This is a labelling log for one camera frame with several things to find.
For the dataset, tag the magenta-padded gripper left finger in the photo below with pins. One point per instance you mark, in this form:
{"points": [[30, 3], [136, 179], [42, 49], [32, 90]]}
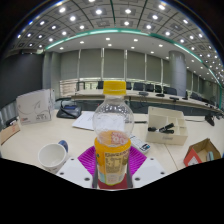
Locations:
{"points": [[71, 170]]}

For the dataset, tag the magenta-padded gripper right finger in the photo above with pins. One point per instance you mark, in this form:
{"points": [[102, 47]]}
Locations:
{"points": [[150, 169]]}

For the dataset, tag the yellow-capped orange drink bottle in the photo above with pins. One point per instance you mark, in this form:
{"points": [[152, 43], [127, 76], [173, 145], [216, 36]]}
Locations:
{"points": [[112, 156]]}

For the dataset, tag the white remote control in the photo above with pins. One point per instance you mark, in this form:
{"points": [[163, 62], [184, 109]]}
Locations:
{"points": [[141, 145]]}

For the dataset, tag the white divided organizer box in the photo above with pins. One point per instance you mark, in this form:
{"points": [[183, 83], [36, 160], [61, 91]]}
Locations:
{"points": [[165, 138]]}

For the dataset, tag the cardboard box with red side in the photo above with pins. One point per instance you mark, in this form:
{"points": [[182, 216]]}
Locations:
{"points": [[196, 154]]}

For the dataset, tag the white printed paper sheet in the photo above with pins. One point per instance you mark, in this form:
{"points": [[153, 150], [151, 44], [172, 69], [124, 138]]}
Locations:
{"points": [[85, 120]]}

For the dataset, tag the black desk phone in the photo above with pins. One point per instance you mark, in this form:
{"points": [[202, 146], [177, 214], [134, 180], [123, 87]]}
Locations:
{"points": [[68, 112]]}

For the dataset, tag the white copy paper box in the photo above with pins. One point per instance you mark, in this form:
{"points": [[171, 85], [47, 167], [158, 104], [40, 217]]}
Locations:
{"points": [[35, 106]]}

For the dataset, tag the brown cardboard envelope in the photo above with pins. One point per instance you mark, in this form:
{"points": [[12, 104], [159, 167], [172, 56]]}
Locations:
{"points": [[8, 132]]}

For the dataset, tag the black conference microphones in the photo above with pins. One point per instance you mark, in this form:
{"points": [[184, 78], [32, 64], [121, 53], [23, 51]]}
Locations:
{"points": [[143, 93]]}

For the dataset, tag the black tabletop microphone unit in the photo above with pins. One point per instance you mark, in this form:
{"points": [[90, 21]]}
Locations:
{"points": [[210, 120]]}

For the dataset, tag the black office chairs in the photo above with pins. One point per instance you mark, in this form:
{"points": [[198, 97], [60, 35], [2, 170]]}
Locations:
{"points": [[148, 87]]}

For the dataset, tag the ceiling lights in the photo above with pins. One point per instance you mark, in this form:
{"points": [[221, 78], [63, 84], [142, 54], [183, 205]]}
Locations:
{"points": [[99, 11]]}

